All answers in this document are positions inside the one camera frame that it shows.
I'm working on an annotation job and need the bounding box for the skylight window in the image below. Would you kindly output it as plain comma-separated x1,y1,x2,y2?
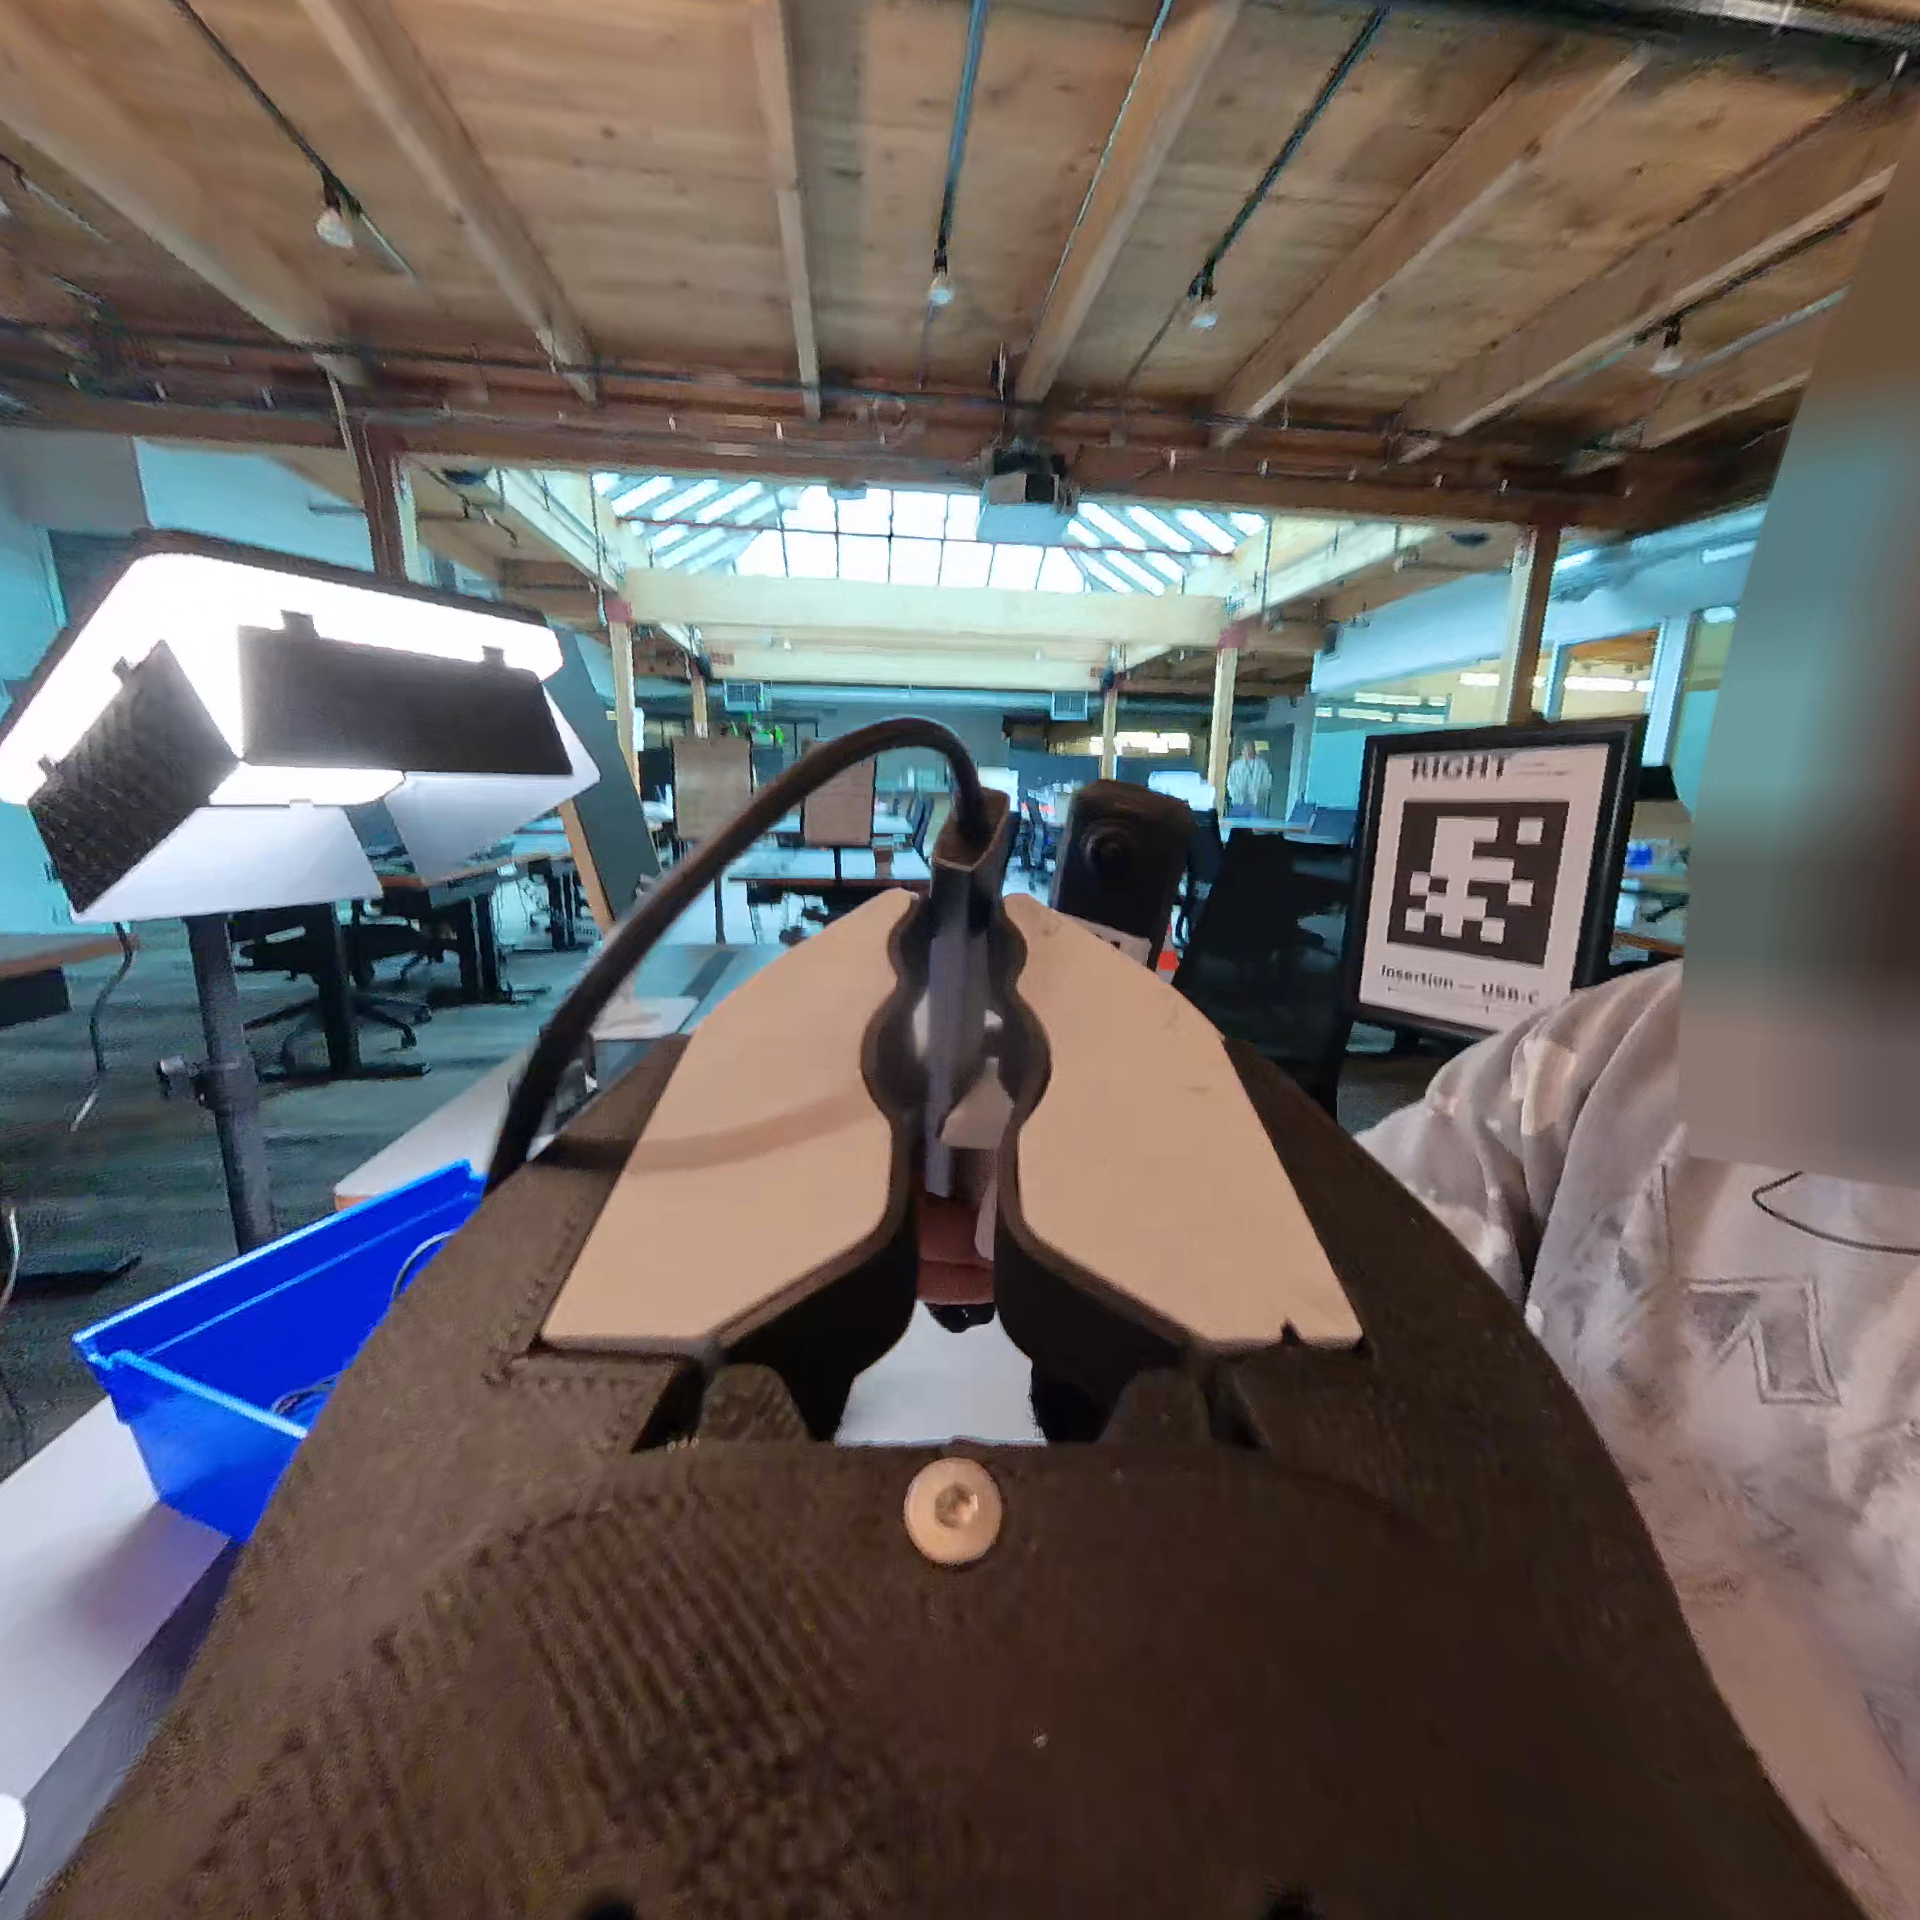
593,471,1271,597

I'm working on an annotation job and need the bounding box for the black office chair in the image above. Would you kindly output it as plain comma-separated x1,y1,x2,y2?
1177,823,1360,1114

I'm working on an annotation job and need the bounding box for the framed marker sign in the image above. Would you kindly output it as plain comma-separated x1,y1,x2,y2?
1339,718,1649,1051

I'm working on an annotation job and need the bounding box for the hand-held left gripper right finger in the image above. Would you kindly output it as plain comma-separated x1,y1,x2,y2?
990,893,1365,1432

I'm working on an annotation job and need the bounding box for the black usb-c cable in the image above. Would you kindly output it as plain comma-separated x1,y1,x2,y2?
487,718,1010,1190

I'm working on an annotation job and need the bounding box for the light power cable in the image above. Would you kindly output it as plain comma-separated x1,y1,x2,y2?
66,920,141,1135

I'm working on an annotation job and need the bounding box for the blue plastic bin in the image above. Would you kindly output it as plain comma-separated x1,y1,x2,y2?
77,1161,490,1546

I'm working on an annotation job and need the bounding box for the dark panel on wooden stand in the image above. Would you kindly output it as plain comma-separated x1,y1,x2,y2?
551,631,666,935

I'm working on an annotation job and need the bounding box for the studio light panel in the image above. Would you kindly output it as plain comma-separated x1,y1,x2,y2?
0,533,602,922

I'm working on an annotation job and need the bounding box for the wooden office desk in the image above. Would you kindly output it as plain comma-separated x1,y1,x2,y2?
0,930,141,1037

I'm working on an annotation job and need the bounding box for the grey light stand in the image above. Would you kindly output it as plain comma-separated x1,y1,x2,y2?
159,906,281,1255

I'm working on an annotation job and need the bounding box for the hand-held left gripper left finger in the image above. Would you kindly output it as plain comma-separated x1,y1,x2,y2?
539,883,941,1441

